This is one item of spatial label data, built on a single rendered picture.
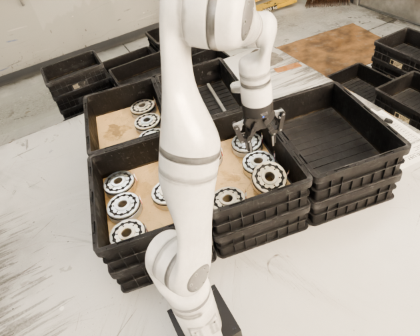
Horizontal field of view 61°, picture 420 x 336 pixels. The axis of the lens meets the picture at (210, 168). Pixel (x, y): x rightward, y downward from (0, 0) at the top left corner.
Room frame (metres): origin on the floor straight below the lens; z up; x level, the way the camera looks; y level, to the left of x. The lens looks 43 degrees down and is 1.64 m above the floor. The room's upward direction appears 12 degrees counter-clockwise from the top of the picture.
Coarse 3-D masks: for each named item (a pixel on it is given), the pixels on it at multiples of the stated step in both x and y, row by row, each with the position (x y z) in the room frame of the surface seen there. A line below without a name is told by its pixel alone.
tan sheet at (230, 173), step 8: (224, 144) 0.96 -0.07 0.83; (224, 152) 0.92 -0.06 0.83; (232, 152) 0.91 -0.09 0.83; (224, 160) 0.88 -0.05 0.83; (232, 160) 0.87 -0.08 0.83; (240, 160) 0.86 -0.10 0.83; (224, 168) 0.84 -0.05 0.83; (232, 168) 0.83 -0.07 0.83; (240, 168) 0.82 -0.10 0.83; (224, 176) 0.80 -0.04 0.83; (232, 176) 0.79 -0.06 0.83; (240, 176) 0.79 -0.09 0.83; (216, 184) 0.77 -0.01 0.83; (224, 184) 0.77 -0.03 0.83; (232, 184) 0.76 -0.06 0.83; (240, 184) 0.75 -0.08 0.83; (248, 184) 0.75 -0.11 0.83; (288, 184) 0.71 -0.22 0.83; (248, 192) 0.71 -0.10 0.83; (256, 192) 0.71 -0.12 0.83
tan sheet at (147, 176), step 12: (144, 168) 0.92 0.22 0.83; (156, 168) 0.90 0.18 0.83; (144, 180) 0.86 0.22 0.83; (156, 180) 0.85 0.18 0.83; (144, 192) 0.80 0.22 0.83; (144, 204) 0.75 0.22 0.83; (108, 216) 0.73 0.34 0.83; (144, 216) 0.70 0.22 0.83; (156, 216) 0.69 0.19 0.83; (168, 216) 0.68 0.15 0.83; (108, 228) 0.68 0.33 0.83; (156, 228) 0.65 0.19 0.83
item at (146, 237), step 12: (132, 144) 0.93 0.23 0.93; (96, 156) 0.91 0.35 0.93; (96, 216) 0.65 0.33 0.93; (96, 228) 0.61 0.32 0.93; (168, 228) 0.56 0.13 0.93; (96, 240) 0.57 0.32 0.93; (132, 240) 0.55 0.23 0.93; (144, 240) 0.55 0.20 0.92; (96, 252) 0.53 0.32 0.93; (108, 252) 0.53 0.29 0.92
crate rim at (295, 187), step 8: (232, 112) 1.00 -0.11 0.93; (240, 112) 0.99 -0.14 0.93; (216, 120) 0.98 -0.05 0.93; (280, 136) 0.82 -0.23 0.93; (288, 152) 0.75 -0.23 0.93; (296, 160) 0.72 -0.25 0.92; (304, 168) 0.67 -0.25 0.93; (296, 184) 0.62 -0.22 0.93; (304, 184) 0.62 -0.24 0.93; (272, 192) 0.61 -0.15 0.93; (280, 192) 0.60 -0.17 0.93; (288, 192) 0.61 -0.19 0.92; (296, 192) 0.61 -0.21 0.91; (248, 200) 0.60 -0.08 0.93; (256, 200) 0.59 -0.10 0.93; (264, 200) 0.60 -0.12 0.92; (272, 200) 0.60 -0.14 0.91; (224, 208) 0.59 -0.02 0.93; (232, 208) 0.58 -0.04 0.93; (240, 208) 0.59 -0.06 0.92; (248, 208) 0.59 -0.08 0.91; (216, 216) 0.58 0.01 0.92; (224, 216) 0.58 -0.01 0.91
